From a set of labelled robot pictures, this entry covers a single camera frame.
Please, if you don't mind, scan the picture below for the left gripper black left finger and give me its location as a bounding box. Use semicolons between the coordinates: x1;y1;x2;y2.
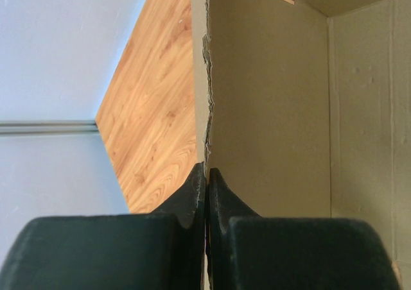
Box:
1;163;206;289

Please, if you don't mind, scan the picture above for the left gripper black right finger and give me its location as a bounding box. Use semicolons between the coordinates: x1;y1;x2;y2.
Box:
207;168;400;289

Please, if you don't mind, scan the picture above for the brown cardboard box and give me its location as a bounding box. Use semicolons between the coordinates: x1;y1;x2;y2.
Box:
191;0;410;289

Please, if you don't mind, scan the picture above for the aluminium corner post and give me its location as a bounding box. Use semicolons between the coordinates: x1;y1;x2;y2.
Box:
1;121;98;136

